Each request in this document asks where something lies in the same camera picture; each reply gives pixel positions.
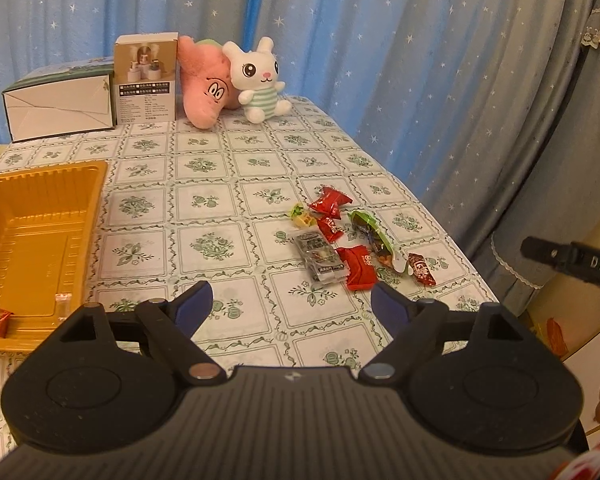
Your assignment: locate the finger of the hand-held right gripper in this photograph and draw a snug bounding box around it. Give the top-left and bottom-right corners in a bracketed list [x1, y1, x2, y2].
[521, 236, 576, 269]

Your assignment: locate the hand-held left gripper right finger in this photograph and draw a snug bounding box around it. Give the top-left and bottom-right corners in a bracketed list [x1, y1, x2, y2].
[360, 282, 532, 385]

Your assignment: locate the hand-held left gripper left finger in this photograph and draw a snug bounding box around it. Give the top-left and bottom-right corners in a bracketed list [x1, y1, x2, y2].
[49, 281, 226, 386]

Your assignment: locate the green brown candy packet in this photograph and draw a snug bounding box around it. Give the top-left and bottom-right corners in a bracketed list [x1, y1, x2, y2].
[348, 210, 392, 249]
[372, 240, 411, 277]

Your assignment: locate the red snack packet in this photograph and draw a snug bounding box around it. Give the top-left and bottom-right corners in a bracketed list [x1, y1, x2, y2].
[336, 245, 377, 291]

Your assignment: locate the red white candy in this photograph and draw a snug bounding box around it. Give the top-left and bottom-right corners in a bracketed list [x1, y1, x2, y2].
[407, 252, 439, 287]

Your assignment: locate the grey clear snack packet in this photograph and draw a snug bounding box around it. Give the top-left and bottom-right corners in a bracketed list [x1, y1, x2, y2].
[292, 228, 348, 290]

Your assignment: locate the small green yellow candy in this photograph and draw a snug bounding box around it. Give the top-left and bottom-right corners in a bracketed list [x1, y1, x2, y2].
[289, 202, 316, 229]

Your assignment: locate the orange plastic tray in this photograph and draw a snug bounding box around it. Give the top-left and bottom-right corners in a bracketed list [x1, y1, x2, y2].
[0, 160, 110, 351]

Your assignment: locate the beige rounded furniture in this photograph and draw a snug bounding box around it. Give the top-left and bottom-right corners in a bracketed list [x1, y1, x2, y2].
[522, 220, 600, 376]

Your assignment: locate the grey lace-trimmed cloth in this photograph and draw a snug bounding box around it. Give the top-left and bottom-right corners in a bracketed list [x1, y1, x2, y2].
[490, 0, 600, 291]

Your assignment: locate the small red candy packet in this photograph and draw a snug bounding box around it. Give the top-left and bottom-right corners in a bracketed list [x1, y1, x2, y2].
[316, 216, 345, 244]

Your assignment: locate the puffy red candy packet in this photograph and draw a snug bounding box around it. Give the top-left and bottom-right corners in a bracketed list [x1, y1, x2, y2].
[308, 185, 354, 220]

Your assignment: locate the green floral checked tablecloth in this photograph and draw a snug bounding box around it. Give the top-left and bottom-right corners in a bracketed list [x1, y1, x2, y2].
[0, 57, 502, 467]

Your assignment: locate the pink plush toy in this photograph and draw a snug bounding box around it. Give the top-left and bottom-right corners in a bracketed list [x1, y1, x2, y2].
[177, 36, 241, 130]

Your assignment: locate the small brown white box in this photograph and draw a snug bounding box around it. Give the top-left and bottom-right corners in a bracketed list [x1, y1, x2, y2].
[113, 33, 180, 125]

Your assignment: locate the white rabbit plush toy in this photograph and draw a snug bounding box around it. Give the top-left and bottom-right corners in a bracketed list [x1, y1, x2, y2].
[222, 36, 292, 124]

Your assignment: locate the large white cardboard box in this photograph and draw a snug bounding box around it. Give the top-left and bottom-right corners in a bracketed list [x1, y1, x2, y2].
[1, 57, 117, 142]

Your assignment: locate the blue star curtain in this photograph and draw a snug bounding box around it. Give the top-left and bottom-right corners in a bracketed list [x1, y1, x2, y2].
[0, 0, 600, 281]

